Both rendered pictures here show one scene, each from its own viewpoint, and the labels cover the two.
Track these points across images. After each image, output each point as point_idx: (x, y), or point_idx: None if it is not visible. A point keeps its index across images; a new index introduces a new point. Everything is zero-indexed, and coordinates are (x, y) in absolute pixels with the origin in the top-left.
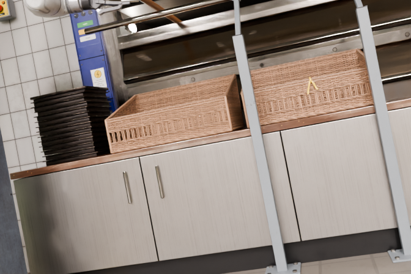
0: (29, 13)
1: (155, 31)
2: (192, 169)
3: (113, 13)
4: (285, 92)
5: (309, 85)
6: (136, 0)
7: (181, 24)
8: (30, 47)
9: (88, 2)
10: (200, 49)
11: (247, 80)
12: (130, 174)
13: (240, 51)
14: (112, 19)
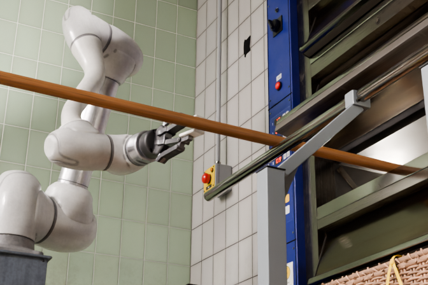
0: (242, 182)
1: (358, 193)
2: None
3: (319, 169)
4: None
5: (389, 275)
6: (196, 133)
7: (392, 174)
8: (238, 233)
9: (145, 145)
10: (414, 221)
11: (264, 261)
12: None
13: (262, 200)
14: (313, 179)
